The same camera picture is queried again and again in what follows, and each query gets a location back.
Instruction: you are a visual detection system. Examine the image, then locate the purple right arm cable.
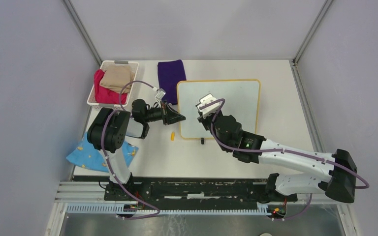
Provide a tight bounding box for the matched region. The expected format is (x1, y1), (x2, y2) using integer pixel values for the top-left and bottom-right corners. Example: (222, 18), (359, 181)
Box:
(198, 98), (370, 221)

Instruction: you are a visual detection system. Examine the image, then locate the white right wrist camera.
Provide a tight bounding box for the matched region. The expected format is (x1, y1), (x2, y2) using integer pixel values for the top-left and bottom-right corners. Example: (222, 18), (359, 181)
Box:
(195, 93), (222, 118)

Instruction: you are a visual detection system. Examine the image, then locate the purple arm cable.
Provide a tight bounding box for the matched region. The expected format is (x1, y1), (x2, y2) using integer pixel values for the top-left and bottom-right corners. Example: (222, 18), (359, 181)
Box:
(198, 98), (370, 221)
(100, 80), (161, 220)

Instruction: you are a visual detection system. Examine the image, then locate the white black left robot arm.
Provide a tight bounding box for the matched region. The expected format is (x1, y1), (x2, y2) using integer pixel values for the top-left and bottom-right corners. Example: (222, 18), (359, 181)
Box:
(87, 99), (186, 200)

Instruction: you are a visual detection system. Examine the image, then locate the blue patterned cloth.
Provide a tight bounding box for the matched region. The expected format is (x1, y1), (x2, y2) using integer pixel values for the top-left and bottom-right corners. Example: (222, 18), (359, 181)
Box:
(66, 132), (139, 173)

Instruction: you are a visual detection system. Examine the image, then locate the red cloth in basket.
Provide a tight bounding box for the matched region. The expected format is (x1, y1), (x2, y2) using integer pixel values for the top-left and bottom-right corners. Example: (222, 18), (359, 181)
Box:
(94, 69), (127, 105)

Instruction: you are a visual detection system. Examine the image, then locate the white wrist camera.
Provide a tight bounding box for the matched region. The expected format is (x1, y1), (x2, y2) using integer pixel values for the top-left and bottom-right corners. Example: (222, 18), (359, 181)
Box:
(195, 93), (222, 118)
(155, 88), (166, 104)

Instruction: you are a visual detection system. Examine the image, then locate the beige cloth in basket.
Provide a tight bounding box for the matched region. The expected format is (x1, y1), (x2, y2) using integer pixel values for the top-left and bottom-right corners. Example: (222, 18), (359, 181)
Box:
(99, 65), (135, 93)

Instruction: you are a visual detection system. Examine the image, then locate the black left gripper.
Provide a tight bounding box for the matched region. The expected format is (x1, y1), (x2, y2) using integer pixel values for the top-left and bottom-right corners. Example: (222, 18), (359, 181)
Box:
(143, 100), (186, 125)

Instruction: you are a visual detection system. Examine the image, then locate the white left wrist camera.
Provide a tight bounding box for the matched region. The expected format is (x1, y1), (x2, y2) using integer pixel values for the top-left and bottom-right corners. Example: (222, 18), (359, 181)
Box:
(155, 88), (166, 104)

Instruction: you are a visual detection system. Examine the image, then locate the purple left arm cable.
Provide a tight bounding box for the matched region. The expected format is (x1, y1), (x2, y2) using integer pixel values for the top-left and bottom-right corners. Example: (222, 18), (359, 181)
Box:
(100, 80), (161, 220)

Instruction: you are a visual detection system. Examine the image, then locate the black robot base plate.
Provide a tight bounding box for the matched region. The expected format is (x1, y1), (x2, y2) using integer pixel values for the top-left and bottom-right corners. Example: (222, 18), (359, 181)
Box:
(103, 177), (298, 211)

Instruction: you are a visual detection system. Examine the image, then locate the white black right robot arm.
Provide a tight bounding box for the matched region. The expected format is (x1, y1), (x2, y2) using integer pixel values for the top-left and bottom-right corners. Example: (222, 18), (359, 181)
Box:
(198, 110), (357, 204)

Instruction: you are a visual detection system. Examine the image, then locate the purple folded cloth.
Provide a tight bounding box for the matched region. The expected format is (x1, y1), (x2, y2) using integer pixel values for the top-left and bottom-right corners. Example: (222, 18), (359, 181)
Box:
(157, 59), (187, 105)

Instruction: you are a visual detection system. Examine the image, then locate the yellow framed whiteboard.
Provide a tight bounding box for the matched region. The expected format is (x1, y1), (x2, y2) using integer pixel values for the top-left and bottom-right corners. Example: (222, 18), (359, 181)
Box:
(177, 79), (261, 139)

